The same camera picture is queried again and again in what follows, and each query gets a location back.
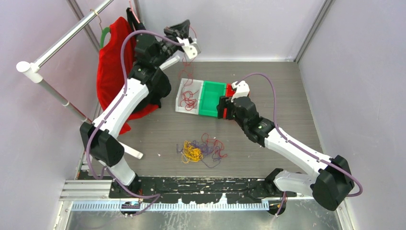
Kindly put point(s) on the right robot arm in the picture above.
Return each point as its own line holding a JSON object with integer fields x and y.
{"x": 328, "y": 180}

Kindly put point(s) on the green hanger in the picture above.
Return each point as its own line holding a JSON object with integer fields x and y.
{"x": 104, "y": 33}

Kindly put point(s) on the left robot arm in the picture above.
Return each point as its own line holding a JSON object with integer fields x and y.
{"x": 130, "y": 84}

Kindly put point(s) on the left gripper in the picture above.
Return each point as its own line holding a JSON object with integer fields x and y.
{"x": 181, "y": 30}

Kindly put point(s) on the black shirt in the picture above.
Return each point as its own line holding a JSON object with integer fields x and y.
{"x": 145, "y": 69}

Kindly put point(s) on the green plastic bin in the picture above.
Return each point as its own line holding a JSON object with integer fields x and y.
{"x": 211, "y": 93}

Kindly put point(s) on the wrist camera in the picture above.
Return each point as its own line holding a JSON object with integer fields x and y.
{"x": 190, "y": 47}
{"x": 240, "y": 88}

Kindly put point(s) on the red plastic bin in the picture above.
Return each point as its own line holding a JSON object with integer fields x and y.
{"x": 229, "y": 91}

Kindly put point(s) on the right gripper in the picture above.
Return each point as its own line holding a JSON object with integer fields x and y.
{"x": 224, "y": 102}

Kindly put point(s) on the red shirt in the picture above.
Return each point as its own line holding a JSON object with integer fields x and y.
{"x": 110, "y": 78}

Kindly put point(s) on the white plastic bin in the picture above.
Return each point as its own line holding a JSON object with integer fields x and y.
{"x": 188, "y": 96}

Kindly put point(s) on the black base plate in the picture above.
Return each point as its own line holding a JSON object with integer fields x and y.
{"x": 206, "y": 190}

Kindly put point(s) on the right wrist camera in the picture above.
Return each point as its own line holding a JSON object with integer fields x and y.
{"x": 240, "y": 88}

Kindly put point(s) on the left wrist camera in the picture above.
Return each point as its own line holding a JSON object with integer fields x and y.
{"x": 190, "y": 47}

